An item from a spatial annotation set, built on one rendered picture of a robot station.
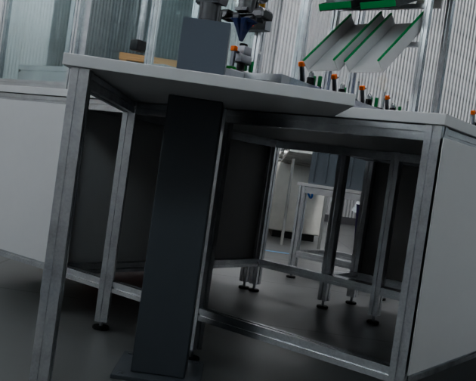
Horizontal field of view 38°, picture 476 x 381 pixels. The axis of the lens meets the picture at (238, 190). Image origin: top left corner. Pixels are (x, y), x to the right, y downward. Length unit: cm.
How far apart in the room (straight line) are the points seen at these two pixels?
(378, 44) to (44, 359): 137
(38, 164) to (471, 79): 982
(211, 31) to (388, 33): 61
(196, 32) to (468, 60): 1021
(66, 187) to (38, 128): 125
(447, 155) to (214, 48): 73
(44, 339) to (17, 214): 130
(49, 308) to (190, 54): 82
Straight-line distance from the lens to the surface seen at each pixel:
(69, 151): 174
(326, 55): 235
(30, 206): 297
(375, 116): 197
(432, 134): 191
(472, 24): 1224
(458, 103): 1199
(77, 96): 174
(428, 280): 194
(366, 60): 225
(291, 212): 729
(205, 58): 207
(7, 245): 308
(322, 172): 447
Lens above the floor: 64
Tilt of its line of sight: 2 degrees down
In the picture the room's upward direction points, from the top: 8 degrees clockwise
